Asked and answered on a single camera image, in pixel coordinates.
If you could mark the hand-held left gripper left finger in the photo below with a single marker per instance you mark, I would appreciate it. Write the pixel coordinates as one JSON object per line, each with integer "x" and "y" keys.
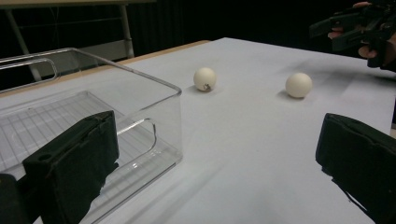
{"x": 74, "y": 161}

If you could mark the white ball with dark mark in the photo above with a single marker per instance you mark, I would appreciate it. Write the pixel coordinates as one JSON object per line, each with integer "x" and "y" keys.
{"x": 204, "y": 76}

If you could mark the plain white ball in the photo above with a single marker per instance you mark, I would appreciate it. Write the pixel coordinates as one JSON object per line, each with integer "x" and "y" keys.
{"x": 299, "y": 85}

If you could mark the white metal stand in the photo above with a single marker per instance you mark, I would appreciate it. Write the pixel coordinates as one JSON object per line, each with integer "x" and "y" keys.
{"x": 126, "y": 31}

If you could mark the clear plastic container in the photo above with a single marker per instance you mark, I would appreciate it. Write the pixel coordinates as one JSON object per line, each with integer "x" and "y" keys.
{"x": 149, "y": 93}

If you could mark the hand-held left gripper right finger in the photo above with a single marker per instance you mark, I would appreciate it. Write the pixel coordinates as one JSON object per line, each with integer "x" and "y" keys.
{"x": 361, "y": 155}

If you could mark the pale blue table mat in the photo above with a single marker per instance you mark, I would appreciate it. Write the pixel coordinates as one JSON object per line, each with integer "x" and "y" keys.
{"x": 249, "y": 140}

